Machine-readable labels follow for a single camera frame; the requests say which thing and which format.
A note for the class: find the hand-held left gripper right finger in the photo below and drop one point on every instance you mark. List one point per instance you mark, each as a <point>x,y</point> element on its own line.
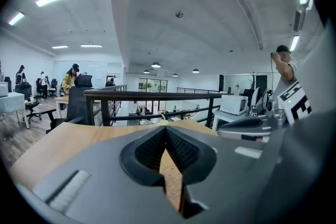
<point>231,178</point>

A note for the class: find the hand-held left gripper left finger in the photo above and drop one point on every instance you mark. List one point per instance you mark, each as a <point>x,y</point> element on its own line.
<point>99,181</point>

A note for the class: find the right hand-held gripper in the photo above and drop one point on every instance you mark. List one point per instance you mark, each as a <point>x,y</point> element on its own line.
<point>296,105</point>

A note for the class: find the clear glass cup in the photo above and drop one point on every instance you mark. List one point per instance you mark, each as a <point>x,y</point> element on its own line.
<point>278,116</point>

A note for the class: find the black door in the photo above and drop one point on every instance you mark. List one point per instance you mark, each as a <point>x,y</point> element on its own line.
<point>261,82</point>

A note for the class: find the black coat rack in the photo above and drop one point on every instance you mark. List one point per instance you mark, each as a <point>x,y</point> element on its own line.
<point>253,80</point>

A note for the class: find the clear drink bottle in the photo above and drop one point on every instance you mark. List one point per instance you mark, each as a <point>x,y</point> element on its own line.
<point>237,89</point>

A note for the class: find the white microwave oven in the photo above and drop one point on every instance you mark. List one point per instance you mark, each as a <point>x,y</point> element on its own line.
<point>232,105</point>

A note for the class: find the black office chair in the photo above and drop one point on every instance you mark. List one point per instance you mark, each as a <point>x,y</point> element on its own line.
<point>77,102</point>
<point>8,84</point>
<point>53,86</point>
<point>27,102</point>

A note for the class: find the grey ceiling-mounted box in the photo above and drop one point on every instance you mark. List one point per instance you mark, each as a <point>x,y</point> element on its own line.
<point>298,20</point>

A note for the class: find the wooden table with white legs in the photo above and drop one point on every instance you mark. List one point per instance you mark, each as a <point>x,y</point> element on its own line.
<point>61,99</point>

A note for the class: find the black metal railing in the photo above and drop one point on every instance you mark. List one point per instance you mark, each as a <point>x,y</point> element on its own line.
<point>197,90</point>
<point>147,95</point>

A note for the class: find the table with pale green cloth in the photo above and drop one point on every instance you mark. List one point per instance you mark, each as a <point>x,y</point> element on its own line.
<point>11,105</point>

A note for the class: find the white box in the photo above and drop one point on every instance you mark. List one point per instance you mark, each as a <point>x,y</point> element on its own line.
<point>3,89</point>

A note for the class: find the round ceiling sensor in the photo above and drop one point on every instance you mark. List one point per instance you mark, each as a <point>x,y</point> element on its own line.
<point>179,14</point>

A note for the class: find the white wall board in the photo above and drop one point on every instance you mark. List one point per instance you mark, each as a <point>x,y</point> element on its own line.
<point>89,70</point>

